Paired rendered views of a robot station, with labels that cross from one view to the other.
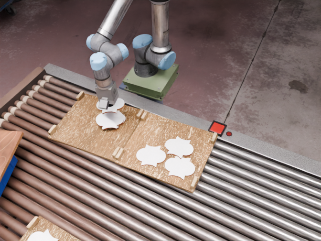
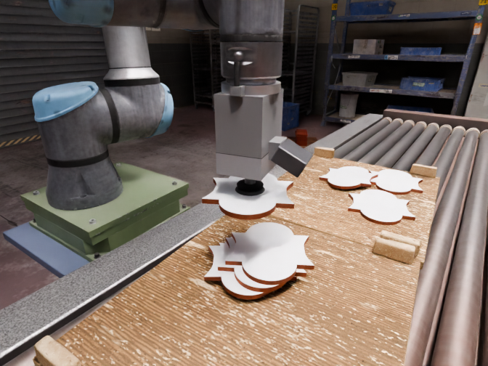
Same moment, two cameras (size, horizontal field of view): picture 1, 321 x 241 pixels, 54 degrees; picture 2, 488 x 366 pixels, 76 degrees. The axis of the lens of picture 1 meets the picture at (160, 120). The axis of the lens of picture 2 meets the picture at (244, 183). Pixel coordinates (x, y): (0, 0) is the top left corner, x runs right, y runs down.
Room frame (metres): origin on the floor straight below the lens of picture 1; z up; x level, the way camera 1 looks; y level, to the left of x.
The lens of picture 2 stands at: (1.12, 0.66, 1.25)
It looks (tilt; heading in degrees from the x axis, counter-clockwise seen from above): 24 degrees down; 273
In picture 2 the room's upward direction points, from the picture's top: straight up
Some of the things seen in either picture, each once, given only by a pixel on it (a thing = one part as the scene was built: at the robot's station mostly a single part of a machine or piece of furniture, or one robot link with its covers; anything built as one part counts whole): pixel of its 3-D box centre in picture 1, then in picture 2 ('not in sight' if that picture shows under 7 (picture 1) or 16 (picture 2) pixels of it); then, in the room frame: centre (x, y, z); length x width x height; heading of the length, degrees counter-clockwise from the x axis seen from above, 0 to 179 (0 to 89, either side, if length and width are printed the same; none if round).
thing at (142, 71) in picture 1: (145, 62); (82, 173); (1.50, 0.05, 1.00); 0.15 x 0.15 x 0.10
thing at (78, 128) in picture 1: (97, 124); (261, 306); (1.11, 0.34, 0.93); 0.41 x 0.35 x 0.02; 61
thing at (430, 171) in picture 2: (194, 182); (423, 170); (0.69, -0.12, 0.95); 0.06 x 0.02 x 0.03; 150
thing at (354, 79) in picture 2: not in sight; (359, 78); (-0.41, -4.57, 0.74); 0.44 x 0.36 x 0.20; 135
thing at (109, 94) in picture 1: (104, 93); (266, 128); (1.11, 0.26, 1.15); 0.12 x 0.09 x 0.16; 160
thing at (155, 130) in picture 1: (167, 148); (348, 192); (0.90, -0.02, 0.93); 0.41 x 0.35 x 0.02; 60
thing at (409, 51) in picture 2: not in sight; (419, 51); (-1.06, -4.16, 1.14); 0.50 x 0.38 x 0.11; 158
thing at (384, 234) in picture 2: (120, 154); (399, 243); (0.88, 0.22, 0.95); 0.06 x 0.02 x 0.03; 150
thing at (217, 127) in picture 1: (217, 128); not in sight; (1.00, -0.29, 0.92); 0.06 x 0.06 x 0.01; 56
